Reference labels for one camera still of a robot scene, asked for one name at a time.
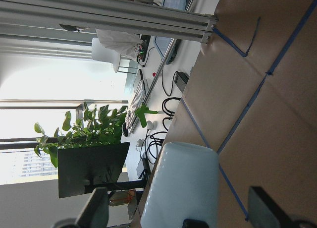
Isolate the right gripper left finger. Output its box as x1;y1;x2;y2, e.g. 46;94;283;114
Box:
53;187;109;228

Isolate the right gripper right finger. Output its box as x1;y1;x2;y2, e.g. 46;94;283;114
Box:
248;186;317;228

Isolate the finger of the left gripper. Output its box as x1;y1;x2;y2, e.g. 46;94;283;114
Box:
182;219;209;228

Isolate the light blue cup front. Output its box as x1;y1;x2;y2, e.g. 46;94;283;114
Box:
141;142;219;228

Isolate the black computer monitor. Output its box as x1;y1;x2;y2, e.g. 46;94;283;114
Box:
57;142;147;198

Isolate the green potted plant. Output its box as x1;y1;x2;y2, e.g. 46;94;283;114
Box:
34;103;127;168

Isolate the white keyboard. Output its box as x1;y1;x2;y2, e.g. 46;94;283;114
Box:
125;79;149;130

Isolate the black power adapter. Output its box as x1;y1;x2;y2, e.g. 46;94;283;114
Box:
174;71;189;93

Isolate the person holding black device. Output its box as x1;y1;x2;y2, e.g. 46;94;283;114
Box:
96;29;145;61

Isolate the aluminium frame post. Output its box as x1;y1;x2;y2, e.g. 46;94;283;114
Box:
0;0;217;43

